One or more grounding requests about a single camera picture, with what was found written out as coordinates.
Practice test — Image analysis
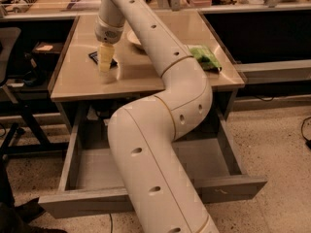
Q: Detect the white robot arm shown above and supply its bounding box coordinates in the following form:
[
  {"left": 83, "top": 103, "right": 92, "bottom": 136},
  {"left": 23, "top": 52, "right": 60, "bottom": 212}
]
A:
[{"left": 95, "top": 0, "right": 219, "bottom": 233}]

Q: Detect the black coiled tool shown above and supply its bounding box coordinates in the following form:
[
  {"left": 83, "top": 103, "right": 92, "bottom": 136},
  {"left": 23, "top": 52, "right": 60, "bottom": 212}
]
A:
[{"left": 13, "top": 0, "right": 38, "bottom": 13}]

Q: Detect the dark blue rxbar wrapper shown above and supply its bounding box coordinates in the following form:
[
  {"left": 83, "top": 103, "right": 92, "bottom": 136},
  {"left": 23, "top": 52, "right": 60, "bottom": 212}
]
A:
[{"left": 88, "top": 51, "right": 118, "bottom": 68}]

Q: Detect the green chip bag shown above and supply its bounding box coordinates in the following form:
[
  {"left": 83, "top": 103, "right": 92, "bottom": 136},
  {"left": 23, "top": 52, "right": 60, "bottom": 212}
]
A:
[{"left": 187, "top": 45, "right": 222, "bottom": 73}]

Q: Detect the black box with label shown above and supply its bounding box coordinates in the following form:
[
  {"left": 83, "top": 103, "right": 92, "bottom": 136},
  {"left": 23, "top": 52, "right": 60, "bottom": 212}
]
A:
[{"left": 32, "top": 42, "right": 63, "bottom": 54}]

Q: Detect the black shoe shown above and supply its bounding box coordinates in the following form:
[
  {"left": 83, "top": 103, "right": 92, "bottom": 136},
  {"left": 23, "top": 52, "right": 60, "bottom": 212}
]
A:
[{"left": 15, "top": 198, "right": 45, "bottom": 223}]

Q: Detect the grey open drawer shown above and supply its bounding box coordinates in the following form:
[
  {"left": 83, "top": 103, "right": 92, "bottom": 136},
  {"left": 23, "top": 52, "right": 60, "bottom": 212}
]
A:
[{"left": 39, "top": 114, "right": 267, "bottom": 218}]

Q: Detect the black floor cable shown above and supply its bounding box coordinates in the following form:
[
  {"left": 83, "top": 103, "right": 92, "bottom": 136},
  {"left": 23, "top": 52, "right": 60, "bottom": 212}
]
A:
[{"left": 300, "top": 116, "right": 311, "bottom": 150}]

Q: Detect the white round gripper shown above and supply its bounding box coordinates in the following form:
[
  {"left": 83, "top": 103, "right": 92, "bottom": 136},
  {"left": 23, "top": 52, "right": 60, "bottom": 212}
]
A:
[{"left": 94, "top": 17, "right": 125, "bottom": 73}]

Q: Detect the grey cabinet with steel top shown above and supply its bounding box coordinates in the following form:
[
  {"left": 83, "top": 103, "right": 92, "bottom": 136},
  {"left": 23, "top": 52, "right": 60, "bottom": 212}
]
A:
[{"left": 48, "top": 10, "right": 246, "bottom": 134}]

